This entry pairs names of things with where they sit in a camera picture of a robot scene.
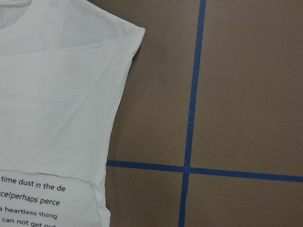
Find white long-sleeve printed shirt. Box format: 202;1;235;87
0;0;145;227

